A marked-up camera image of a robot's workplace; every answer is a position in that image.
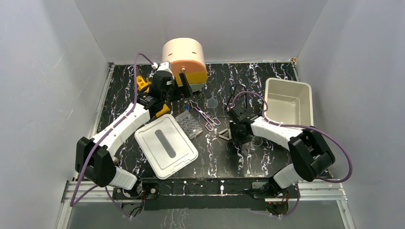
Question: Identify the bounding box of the yellow test tube rack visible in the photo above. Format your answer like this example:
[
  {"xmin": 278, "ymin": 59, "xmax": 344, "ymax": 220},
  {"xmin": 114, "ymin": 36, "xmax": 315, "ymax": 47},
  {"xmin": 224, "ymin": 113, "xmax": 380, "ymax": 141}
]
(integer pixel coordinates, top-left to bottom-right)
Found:
[{"xmin": 136, "ymin": 75, "xmax": 170, "ymax": 119}]

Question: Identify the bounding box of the clear plastic tube rack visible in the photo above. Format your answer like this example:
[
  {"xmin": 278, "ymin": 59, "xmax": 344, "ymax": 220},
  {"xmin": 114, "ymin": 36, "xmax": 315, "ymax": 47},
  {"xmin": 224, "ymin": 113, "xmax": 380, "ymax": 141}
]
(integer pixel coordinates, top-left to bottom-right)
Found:
[{"xmin": 175, "ymin": 110, "xmax": 203, "ymax": 139}]

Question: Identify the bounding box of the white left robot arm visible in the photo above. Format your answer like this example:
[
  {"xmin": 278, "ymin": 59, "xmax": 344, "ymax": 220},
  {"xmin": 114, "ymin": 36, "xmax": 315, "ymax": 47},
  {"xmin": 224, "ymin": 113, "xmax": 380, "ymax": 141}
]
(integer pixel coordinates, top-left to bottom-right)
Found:
[{"xmin": 75, "ymin": 70, "xmax": 192, "ymax": 198}]

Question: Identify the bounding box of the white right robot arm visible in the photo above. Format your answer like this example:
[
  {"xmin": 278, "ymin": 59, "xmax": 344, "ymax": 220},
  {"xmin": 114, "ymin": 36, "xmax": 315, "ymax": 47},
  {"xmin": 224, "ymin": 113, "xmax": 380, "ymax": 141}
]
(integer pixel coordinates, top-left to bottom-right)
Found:
[{"xmin": 228, "ymin": 105, "xmax": 335, "ymax": 198}]

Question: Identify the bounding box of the white clay pipe triangle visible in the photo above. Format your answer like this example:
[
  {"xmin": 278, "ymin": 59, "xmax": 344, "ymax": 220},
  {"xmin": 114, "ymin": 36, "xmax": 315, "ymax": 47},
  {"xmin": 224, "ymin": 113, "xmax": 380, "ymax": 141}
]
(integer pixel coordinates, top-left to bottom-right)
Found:
[{"xmin": 218, "ymin": 128, "xmax": 232, "ymax": 141}]

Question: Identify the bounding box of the clear glass dish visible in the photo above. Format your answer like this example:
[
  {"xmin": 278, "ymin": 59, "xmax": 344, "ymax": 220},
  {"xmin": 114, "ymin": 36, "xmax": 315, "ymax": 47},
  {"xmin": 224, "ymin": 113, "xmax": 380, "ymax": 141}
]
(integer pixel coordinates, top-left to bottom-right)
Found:
[{"xmin": 245, "ymin": 136, "xmax": 263, "ymax": 151}]

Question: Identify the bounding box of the clear plastic funnel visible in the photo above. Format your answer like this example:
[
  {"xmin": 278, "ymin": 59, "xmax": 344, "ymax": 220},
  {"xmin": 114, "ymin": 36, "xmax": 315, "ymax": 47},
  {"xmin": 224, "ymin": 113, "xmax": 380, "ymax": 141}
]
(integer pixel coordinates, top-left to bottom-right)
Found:
[{"xmin": 206, "ymin": 92, "xmax": 219, "ymax": 109}]

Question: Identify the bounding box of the round white drawer cabinet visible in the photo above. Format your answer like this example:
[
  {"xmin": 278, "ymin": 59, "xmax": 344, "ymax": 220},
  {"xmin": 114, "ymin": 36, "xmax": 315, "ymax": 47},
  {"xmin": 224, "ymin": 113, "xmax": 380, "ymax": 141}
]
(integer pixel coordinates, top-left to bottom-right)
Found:
[{"xmin": 161, "ymin": 38, "xmax": 208, "ymax": 92}]

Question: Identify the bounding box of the white plastic bin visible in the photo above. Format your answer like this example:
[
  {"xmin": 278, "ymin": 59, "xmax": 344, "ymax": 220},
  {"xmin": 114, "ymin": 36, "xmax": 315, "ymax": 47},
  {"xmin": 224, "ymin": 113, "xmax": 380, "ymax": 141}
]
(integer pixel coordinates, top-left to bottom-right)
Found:
[{"xmin": 264, "ymin": 78, "xmax": 314, "ymax": 126}]

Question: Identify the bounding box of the white bin lid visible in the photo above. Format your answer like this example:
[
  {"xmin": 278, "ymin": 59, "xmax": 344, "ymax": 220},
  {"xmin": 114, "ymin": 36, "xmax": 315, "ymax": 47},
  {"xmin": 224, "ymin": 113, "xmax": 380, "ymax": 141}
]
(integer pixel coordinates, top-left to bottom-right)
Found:
[{"xmin": 135, "ymin": 114, "xmax": 199, "ymax": 180}]

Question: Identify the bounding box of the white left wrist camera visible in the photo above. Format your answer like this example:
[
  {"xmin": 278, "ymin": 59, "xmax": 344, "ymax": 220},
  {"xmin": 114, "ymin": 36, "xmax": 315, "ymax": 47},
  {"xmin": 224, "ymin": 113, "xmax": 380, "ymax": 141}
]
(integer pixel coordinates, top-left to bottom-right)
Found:
[{"xmin": 152, "ymin": 61, "xmax": 172, "ymax": 73}]

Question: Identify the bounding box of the black wire tripod ring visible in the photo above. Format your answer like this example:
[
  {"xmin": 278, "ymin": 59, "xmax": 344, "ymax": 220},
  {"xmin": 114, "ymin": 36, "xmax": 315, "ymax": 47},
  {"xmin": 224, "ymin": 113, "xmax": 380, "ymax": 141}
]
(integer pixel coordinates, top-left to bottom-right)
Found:
[{"xmin": 224, "ymin": 84, "xmax": 248, "ymax": 110}]

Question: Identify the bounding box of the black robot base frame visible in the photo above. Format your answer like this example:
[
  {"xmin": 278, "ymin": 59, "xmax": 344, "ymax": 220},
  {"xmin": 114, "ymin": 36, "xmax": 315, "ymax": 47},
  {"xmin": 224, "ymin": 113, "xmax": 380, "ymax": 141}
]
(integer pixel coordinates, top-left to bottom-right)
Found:
[{"xmin": 113, "ymin": 177, "xmax": 298, "ymax": 214}]

